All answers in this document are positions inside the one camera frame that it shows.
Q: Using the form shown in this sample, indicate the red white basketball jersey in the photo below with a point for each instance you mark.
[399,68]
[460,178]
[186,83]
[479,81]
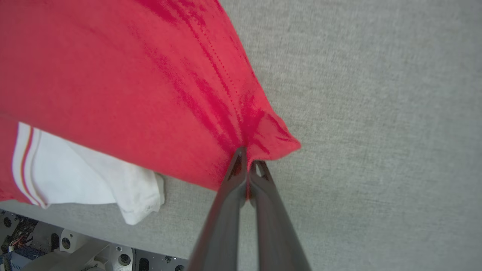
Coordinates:
[113,82]

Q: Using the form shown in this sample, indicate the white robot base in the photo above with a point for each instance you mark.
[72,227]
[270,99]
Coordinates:
[83,252]

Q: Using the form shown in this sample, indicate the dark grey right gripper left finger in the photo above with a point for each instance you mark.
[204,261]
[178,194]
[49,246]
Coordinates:
[222,226]

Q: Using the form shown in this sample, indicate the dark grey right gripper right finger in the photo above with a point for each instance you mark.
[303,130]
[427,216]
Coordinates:
[275,233]

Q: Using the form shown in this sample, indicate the grey fabric sofa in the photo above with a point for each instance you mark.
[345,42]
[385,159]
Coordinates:
[376,113]

